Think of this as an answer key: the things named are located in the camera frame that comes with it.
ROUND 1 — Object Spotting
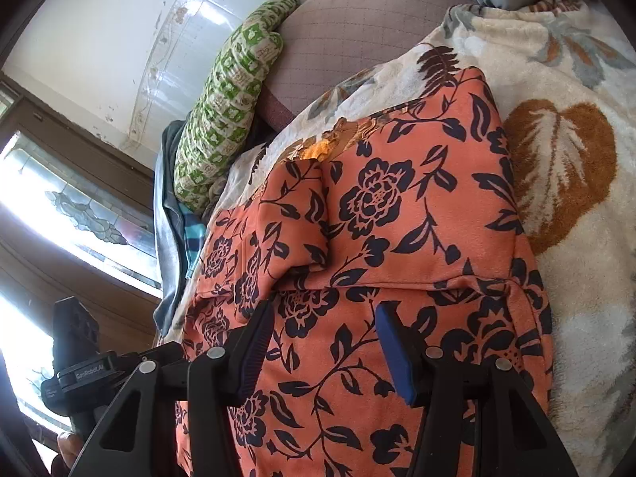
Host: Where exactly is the green patterned pillow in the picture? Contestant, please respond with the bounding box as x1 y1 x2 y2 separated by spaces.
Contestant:
174 0 301 214

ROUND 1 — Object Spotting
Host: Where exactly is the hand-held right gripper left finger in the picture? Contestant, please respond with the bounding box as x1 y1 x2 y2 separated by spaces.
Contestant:
74 299 276 477

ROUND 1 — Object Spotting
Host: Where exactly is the cream leaf print fleece blanket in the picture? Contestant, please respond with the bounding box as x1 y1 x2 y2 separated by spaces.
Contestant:
164 0 636 477

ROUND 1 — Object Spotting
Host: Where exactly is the dark grey cloth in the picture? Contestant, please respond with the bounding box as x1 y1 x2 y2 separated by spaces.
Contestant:
153 119 209 339

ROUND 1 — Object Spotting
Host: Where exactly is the orange floral garment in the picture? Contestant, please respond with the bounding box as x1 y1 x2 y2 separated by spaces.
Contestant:
171 67 555 477

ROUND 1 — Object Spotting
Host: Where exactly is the stained glass window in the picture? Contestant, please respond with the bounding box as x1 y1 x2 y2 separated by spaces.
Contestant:
0 84 162 438

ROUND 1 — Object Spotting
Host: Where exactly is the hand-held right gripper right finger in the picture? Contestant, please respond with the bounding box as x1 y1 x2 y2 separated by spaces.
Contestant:
375 302 580 477

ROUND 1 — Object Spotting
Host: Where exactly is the person's left hand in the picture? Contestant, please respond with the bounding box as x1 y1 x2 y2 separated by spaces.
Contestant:
54 430 89 477

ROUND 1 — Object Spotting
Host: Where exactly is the teal striped cloth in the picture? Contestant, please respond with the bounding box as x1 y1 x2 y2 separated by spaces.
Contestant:
184 209 207 279

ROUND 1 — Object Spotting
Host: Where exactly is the pink quilted mattress cover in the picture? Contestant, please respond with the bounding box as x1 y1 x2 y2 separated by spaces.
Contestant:
256 0 480 130

